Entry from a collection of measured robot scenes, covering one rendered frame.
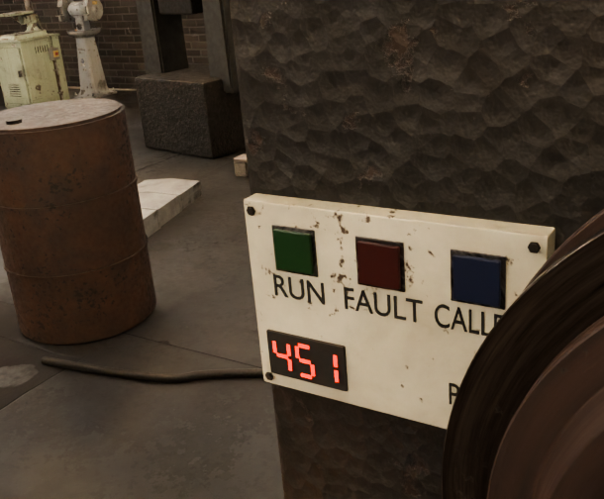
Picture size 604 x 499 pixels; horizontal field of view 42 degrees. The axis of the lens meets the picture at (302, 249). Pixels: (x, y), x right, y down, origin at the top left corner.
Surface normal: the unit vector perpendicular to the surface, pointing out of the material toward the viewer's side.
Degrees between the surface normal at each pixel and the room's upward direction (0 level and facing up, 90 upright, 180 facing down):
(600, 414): 59
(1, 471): 0
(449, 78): 90
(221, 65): 90
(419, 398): 90
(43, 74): 90
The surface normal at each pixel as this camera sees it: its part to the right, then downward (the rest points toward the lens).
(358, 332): -0.53, 0.35
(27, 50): 0.84, 0.13
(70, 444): -0.08, -0.93
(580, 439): -0.93, -0.35
